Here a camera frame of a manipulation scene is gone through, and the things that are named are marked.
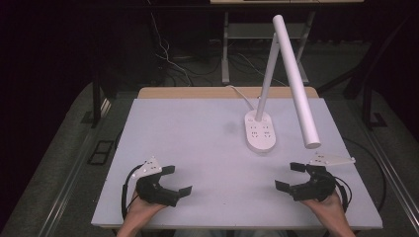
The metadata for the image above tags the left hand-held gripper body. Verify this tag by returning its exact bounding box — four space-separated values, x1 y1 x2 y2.
130 156 182 208

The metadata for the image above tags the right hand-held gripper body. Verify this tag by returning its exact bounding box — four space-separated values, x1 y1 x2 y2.
291 151 357 202

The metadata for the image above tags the person's left hand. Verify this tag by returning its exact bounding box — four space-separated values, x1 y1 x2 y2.
128 189 167 219

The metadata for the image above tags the person's right hand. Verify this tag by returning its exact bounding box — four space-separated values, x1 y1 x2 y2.
299 190 346 219

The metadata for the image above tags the white desk lamp with sockets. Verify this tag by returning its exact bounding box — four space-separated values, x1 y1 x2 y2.
243 14 322 154

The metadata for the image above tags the black metal stand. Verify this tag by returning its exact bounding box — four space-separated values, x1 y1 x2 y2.
360 80 389 130
80 73 104 129

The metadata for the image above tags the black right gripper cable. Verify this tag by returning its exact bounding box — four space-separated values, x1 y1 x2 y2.
333 176 353 213

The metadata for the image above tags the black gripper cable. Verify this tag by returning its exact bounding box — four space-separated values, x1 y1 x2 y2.
333 176 353 213
120 163 146 221

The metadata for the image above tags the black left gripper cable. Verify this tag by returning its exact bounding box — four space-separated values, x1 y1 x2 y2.
120 163 146 221

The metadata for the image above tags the black cable on floor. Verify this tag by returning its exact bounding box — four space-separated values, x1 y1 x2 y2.
341 136 387 213

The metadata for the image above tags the black floor frame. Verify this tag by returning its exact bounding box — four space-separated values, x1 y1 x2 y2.
86 139 116 166

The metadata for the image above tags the white lamp cable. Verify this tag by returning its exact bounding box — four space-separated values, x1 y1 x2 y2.
224 84 257 112

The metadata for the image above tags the white cable on floor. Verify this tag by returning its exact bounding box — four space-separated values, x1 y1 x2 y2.
146 0 194 87

